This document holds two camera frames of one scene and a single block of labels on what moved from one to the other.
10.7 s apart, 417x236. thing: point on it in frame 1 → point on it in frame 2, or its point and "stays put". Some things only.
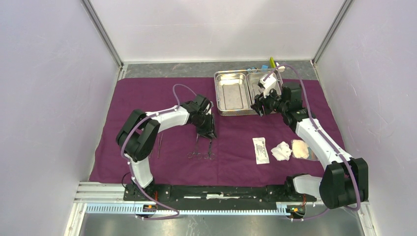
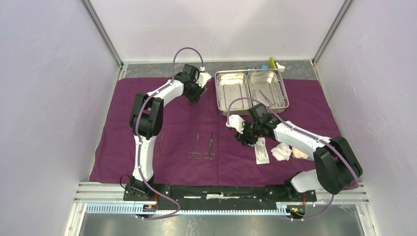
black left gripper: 210,127 → 199,92
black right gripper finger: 257,106 → 244,138
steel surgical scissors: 211,156 stays put
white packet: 260,150 stays put
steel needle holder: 198,156 stays put
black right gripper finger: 260,112 → 250,142
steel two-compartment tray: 236,90 stays put
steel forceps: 158,144 stays put
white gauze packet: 282,152 stays put
